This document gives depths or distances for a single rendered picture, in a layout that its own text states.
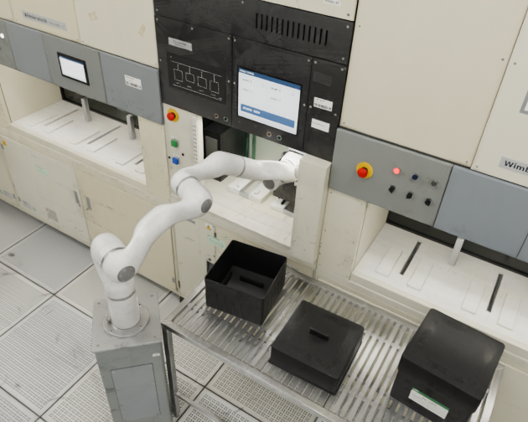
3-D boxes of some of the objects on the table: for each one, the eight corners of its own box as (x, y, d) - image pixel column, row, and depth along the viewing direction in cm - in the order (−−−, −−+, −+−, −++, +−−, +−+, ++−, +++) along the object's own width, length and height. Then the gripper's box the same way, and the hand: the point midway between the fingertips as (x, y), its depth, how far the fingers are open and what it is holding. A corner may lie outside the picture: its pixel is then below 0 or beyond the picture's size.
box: (386, 395, 192) (401, 355, 176) (416, 346, 211) (431, 306, 195) (459, 440, 180) (482, 401, 164) (484, 383, 198) (506, 344, 182)
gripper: (302, 167, 227) (321, 150, 240) (271, 155, 234) (290, 139, 246) (301, 180, 232) (319, 163, 244) (270, 168, 239) (288, 151, 251)
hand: (302, 152), depth 244 cm, fingers open, 6 cm apart
